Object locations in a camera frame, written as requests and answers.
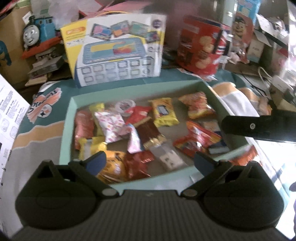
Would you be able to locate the yellow silver large packet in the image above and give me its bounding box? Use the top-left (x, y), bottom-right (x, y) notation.
top-left (79, 136), bottom-right (107, 161)

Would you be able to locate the blue white cracker packet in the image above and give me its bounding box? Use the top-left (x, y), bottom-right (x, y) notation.
top-left (203, 120), bottom-right (231, 155)

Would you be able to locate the orange yellow small packet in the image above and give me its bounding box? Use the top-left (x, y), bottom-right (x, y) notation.
top-left (96, 151), bottom-right (127, 184)

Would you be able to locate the red yellow gummy packet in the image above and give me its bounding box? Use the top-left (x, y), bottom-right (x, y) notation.
top-left (173, 121), bottom-right (222, 158)

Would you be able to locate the white cow pattern candy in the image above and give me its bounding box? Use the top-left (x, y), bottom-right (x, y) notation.
top-left (149, 141), bottom-right (187, 172)

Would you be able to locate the long salmon red packet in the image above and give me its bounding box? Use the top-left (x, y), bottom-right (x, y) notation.
top-left (74, 110), bottom-right (94, 150)

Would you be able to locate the red crinkled candy packet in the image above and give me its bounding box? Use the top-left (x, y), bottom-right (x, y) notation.
top-left (123, 151), bottom-right (154, 181)

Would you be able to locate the pink floral white packet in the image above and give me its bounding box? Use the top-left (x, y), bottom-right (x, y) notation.
top-left (94, 111), bottom-right (125, 144)

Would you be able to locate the pink strawberry candy packet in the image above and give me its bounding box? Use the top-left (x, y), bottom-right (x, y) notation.
top-left (127, 124), bottom-right (144, 154)

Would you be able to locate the orange noodle snack packet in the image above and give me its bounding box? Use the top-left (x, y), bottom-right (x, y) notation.
top-left (178, 91), bottom-right (216, 120)

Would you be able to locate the maroon gold bar packet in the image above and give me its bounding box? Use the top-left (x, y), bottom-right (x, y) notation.
top-left (134, 117), bottom-right (167, 150)

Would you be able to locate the small red packet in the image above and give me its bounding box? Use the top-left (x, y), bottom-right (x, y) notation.
top-left (125, 106), bottom-right (152, 125)

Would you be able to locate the clear plastic jelly cup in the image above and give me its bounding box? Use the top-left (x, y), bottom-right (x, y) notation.
top-left (114, 99), bottom-right (136, 117)

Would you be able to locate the yellow biscuit packet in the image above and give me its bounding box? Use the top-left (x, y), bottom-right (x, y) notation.
top-left (149, 97), bottom-right (180, 128)

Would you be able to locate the orange silver snack packet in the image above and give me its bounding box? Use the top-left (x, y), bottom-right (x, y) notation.
top-left (229, 146), bottom-right (258, 166)

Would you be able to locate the white power strip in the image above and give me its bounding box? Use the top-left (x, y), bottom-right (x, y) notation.
top-left (271, 75), bottom-right (293, 93)

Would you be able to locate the patterned teal grey blanket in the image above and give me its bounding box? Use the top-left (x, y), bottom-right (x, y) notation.
top-left (0, 67), bottom-right (296, 209)

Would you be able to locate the mint green cardboard box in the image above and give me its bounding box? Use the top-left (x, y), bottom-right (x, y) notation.
top-left (58, 79), bottom-right (258, 194)

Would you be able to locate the red cookie tin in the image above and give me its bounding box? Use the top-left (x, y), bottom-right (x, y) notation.
top-left (177, 15), bottom-right (230, 76)

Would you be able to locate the white instruction sheet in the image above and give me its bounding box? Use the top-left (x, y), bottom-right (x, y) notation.
top-left (0, 74), bottom-right (31, 235)

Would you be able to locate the cartoon dog bag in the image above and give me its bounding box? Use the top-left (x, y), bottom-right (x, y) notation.
top-left (232, 13), bottom-right (254, 64)

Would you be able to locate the stack of books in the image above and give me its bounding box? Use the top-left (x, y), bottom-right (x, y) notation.
top-left (25, 56), bottom-right (65, 87)

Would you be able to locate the yellow blue toy box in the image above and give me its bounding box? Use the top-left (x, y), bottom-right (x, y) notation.
top-left (61, 13), bottom-right (167, 88)

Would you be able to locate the blue toy train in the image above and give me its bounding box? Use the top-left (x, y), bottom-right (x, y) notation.
top-left (21, 15), bottom-right (62, 59)

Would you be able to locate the white plastic bag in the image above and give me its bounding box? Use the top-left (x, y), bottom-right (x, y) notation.
top-left (30, 0), bottom-right (79, 25)

